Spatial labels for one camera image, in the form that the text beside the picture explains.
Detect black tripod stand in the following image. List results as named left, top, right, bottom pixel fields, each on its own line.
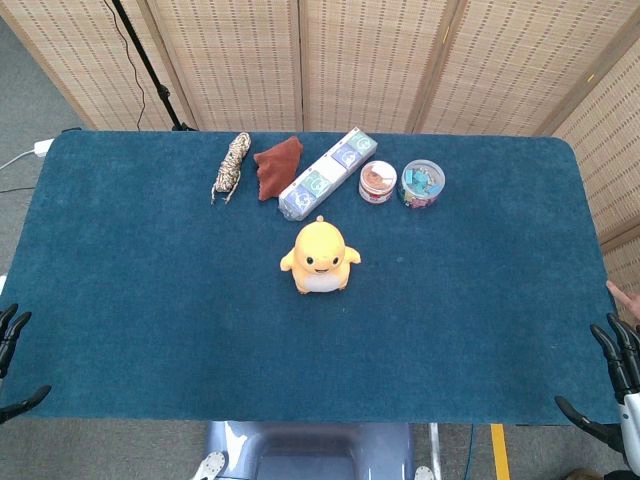
left=110, top=0, right=200, bottom=132

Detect blue cable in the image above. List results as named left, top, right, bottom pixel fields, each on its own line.
left=462, top=423, right=475, bottom=480

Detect person's hand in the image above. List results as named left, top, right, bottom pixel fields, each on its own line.
left=605, top=279, right=640, bottom=323

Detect rust brown cloth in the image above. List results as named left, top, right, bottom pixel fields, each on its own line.
left=253, top=137, right=305, bottom=202

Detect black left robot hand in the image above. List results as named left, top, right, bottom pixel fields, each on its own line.
left=0, top=303, right=53, bottom=426

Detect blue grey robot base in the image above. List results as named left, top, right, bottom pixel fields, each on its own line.
left=193, top=421, right=437, bottom=480

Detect clear jar of colourful clips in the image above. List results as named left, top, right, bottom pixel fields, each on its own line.
left=397, top=158, right=447, bottom=211

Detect braided patterned rope bundle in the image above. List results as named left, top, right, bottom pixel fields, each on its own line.
left=210, top=131, right=252, bottom=206

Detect yellow plush duck toy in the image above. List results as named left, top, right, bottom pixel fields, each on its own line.
left=279, top=215, right=362, bottom=295

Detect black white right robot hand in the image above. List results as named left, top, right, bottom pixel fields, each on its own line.
left=554, top=312, right=640, bottom=464

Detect blue table mat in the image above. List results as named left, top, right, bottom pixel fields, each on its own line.
left=0, top=129, right=622, bottom=426

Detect white cable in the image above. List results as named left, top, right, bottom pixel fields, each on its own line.
left=0, top=148, right=37, bottom=172

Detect round jar with red label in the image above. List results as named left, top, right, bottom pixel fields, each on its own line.
left=358, top=160, right=398, bottom=205

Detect long clear box of tapes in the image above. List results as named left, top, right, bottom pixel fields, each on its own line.
left=278, top=126, right=379, bottom=223

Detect black cable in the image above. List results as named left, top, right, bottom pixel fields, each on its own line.
left=102, top=0, right=147, bottom=132

